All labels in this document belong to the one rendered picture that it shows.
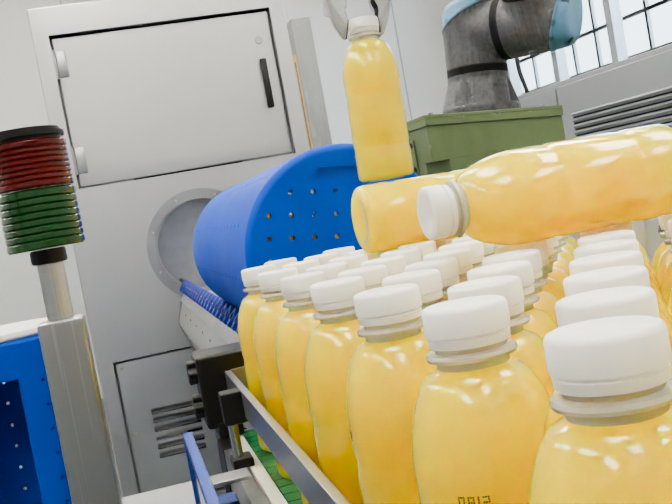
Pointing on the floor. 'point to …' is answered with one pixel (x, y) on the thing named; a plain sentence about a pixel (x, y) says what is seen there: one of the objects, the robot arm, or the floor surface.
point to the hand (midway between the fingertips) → (363, 25)
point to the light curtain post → (309, 82)
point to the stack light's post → (79, 411)
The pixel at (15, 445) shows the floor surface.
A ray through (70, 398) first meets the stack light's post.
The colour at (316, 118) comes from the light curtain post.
